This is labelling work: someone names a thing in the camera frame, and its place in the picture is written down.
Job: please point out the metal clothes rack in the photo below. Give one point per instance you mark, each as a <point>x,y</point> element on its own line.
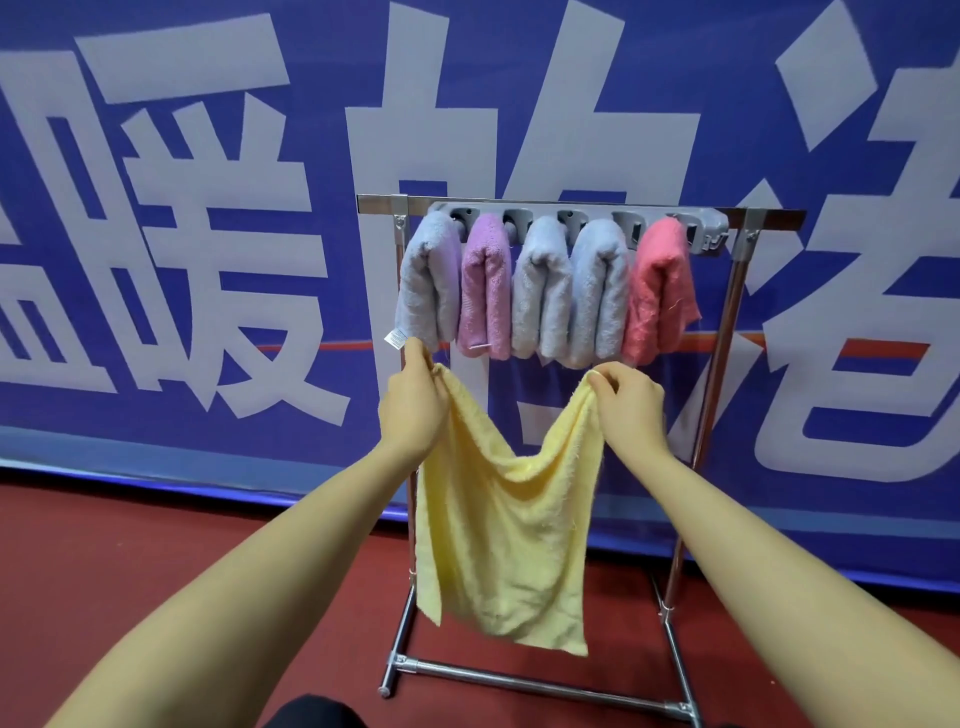
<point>697,450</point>

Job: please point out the person's right hand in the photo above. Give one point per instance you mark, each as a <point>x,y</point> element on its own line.
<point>630,412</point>

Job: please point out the lavender towel with tag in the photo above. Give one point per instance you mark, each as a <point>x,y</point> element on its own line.
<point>429,281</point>

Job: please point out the grey towel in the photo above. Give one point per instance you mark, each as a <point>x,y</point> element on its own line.
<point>541,296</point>

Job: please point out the pink-purple towel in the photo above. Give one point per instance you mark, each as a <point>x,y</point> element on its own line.
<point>486,289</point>

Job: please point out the person's left hand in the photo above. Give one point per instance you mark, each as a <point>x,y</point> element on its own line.
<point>409,409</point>

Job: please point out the person's right thumb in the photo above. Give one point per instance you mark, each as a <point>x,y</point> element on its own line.
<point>616,379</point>

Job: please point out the yellow towel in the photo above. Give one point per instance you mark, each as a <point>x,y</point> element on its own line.
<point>502,525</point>

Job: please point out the person's left forearm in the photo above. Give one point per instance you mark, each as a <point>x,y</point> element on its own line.
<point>225,585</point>

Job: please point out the person's dark clothing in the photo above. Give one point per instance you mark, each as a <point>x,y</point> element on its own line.
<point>307,712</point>

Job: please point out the grey towel holder bar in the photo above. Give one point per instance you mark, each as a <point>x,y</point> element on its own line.
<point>705,225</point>

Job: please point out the coral pink towel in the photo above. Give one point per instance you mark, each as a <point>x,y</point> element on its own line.
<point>660,289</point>

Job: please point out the blue banner with white print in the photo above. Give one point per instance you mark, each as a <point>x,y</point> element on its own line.
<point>187,262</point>

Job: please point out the person's left fingers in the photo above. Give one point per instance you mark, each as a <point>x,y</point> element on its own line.
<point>420,356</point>

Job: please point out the person's right forearm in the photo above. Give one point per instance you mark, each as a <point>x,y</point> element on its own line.
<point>787,592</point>

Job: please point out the light blue towel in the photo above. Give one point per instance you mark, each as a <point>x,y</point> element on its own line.
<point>600,300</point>

